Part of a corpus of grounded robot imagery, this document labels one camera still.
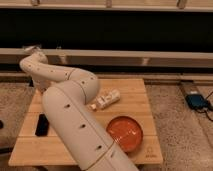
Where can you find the black rectangular block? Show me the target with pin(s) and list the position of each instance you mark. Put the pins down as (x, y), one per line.
(42, 126)

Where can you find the wooden table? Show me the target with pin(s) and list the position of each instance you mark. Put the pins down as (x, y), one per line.
(30, 150)

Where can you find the blue black device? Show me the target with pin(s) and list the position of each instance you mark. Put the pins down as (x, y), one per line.
(196, 101)

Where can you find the white plastic bottle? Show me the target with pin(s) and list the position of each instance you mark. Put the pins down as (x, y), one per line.
(106, 100)

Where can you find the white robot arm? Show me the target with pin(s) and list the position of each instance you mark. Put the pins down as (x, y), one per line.
(66, 92)

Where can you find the orange bowl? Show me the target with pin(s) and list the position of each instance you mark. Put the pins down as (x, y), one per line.
(126, 132)

